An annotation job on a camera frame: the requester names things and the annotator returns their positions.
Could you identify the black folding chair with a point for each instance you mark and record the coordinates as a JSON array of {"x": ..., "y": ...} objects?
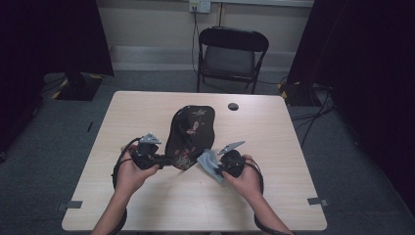
[{"x": 230, "y": 58}]

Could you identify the white wall socket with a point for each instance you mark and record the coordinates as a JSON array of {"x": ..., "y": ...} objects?
[{"x": 199, "y": 6}]

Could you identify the dark curtain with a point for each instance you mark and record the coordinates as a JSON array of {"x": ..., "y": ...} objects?
[
  {"x": 365, "y": 65},
  {"x": 49, "y": 39}
]

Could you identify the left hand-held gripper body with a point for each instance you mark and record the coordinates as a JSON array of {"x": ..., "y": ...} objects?
[{"x": 147, "y": 156}]

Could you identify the person's right hand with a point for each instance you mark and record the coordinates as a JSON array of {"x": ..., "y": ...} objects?
[{"x": 246, "y": 182}]

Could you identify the person's left hand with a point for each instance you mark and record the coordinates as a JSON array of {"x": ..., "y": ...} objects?
[{"x": 133, "y": 176}]

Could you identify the grey tape strip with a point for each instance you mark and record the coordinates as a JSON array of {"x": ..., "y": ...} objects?
[
  {"x": 71, "y": 205},
  {"x": 316, "y": 201}
]

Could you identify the black stand base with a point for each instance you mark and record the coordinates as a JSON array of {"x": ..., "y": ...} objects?
[
  {"x": 295, "y": 94},
  {"x": 78, "y": 86}
]

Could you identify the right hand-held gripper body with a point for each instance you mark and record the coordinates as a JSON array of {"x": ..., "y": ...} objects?
[{"x": 233, "y": 163}]

